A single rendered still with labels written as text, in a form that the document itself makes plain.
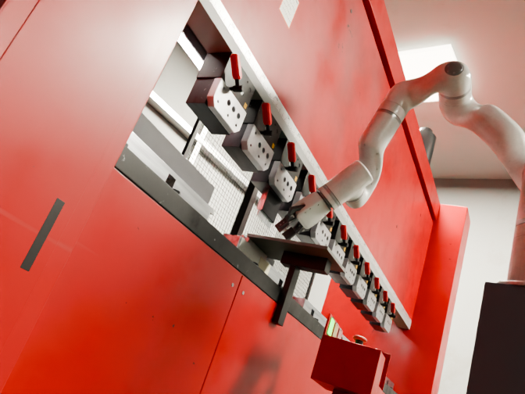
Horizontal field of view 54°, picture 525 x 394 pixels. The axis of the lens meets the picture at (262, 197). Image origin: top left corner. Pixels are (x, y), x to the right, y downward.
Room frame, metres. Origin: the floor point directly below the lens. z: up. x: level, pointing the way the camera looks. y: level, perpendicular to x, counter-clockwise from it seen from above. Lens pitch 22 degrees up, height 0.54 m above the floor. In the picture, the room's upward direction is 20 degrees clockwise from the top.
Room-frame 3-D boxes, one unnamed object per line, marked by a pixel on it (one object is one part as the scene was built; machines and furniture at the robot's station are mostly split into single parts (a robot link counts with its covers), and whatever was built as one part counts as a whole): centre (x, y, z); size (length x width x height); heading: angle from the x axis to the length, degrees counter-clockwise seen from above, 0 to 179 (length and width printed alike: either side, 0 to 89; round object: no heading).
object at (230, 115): (1.21, 0.20, 1.26); 0.15 x 0.09 x 0.17; 147
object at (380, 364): (1.45, -0.40, 0.75); 0.20 x 0.16 x 0.18; 154
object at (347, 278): (2.22, -0.45, 1.26); 0.15 x 0.09 x 0.17; 147
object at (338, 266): (1.48, -0.16, 1.00); 0.26 x 0.18 x 0.01; 57
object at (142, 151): (1.10, 0.27, 0.92); 0.50 x 0.06 x 0.10; 147
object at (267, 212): (1.56, -0.03, 1.13); 0.10 x 0.02 x 0.10; 147
